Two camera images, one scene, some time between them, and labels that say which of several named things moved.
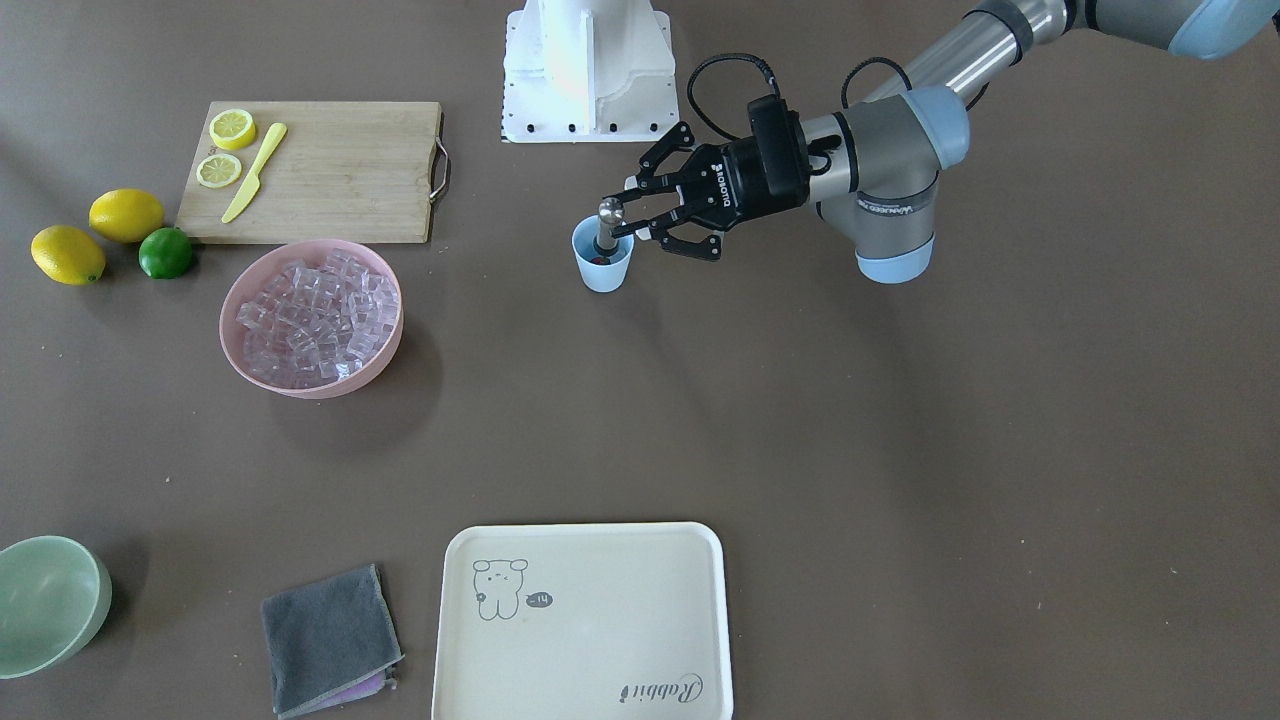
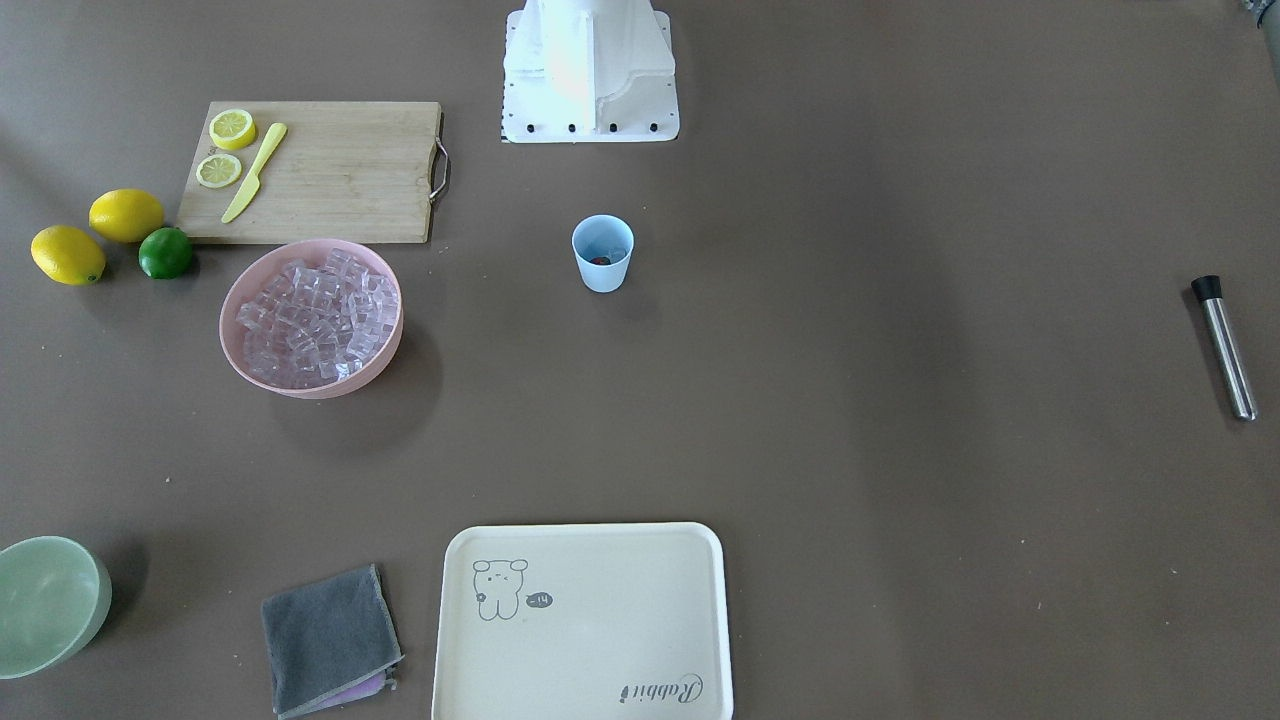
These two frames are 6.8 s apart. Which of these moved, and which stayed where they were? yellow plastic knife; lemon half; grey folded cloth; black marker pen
Moved: black marker pen
Stayed: yellow plastic knife; lemon half; grey folded cloth
